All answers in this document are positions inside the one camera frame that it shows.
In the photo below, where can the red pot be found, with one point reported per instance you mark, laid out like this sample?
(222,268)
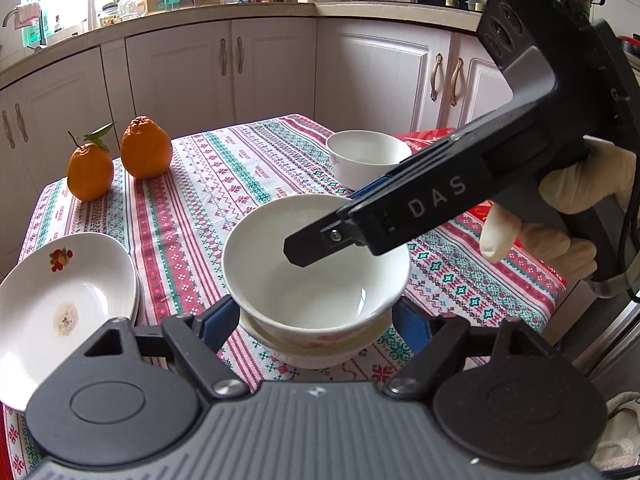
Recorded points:
(631,45)

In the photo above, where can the gas stove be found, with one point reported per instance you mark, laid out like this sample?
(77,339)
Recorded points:
(450,4)

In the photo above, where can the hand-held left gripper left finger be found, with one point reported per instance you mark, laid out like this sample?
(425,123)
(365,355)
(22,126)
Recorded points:
(220,320)

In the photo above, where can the pink cloth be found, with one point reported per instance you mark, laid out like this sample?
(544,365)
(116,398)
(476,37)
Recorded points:
(27,15)

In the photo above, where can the stack of white cups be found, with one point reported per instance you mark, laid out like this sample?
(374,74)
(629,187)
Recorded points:
(92,10)

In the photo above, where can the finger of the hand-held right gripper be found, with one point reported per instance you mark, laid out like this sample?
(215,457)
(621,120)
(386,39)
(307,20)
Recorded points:
(372,186)
(320,240)

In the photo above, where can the white cabinet door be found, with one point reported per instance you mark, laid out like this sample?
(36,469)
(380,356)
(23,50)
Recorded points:
(175,75)
(65,90)
(475,95)
(280,70)
(370,75)

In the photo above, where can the beige kitchen countertop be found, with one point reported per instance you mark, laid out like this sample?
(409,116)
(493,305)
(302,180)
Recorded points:
(375,10)

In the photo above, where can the glass jar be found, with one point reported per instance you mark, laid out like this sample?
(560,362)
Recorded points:
(110,17)

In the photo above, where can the person's right hand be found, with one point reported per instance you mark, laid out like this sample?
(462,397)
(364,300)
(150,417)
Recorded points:
(590,180)

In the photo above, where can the white pink-flower bowl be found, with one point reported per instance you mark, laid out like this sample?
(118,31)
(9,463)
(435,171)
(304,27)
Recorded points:
(310,300)
(360,150)
(310,355)

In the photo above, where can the stained white fruit-print plate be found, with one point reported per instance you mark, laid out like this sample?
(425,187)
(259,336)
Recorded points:
(60,280)

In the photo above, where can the glass mug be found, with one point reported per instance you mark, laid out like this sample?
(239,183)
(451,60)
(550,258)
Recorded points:
(131,9)

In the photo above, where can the red green patterned tablecloth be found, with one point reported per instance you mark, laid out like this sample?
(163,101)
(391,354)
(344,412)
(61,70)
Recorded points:
(200,200)

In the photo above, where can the green sink item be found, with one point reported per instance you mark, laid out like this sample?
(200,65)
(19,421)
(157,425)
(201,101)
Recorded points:
(32,35)

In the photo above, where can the metal faucet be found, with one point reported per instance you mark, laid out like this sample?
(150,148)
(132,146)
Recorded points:
(6,19)

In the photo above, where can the orange with green leaves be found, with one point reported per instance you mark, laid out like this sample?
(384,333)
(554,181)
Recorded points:
(90,175)

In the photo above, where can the white fleece jacket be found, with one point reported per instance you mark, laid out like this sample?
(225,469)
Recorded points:
(625,410)

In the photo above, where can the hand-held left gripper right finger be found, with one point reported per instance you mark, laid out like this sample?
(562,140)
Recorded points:
(412,322)

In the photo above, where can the bumpy orange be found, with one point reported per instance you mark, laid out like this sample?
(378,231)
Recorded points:
(146,152)

